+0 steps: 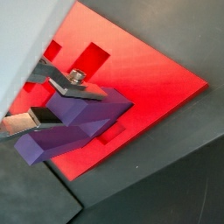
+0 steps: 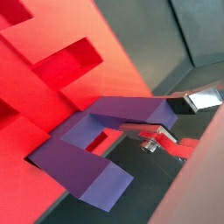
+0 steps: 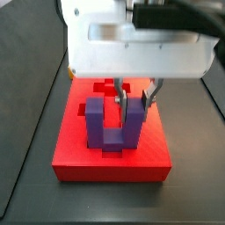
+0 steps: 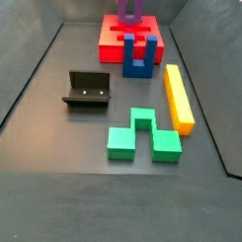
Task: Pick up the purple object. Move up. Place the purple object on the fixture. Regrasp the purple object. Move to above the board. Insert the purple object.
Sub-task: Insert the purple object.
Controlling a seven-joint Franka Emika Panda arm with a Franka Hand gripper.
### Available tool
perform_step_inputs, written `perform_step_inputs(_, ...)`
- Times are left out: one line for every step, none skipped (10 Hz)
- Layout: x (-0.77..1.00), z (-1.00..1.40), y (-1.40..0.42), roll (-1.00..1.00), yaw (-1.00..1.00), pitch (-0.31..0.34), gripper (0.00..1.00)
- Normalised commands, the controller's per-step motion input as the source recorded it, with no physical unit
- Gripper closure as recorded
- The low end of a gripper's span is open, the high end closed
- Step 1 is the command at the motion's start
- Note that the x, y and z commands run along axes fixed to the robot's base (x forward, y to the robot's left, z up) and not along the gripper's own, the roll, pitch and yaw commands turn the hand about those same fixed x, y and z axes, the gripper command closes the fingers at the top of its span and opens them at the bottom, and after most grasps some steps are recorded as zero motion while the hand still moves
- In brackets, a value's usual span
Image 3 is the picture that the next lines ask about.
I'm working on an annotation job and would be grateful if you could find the yellow long block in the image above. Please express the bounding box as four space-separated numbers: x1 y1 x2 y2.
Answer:
68 66 74 80

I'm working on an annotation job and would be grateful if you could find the red board with slots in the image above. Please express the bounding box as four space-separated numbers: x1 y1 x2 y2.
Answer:
52 78 171 182

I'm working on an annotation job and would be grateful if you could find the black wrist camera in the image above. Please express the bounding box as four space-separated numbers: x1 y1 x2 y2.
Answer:
132 0 225 39

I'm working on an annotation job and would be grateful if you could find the purple U-shaped block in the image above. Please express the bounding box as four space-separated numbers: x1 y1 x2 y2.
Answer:
84 97 144 152

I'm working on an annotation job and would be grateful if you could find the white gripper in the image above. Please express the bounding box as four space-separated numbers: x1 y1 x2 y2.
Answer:
61 0 218 123

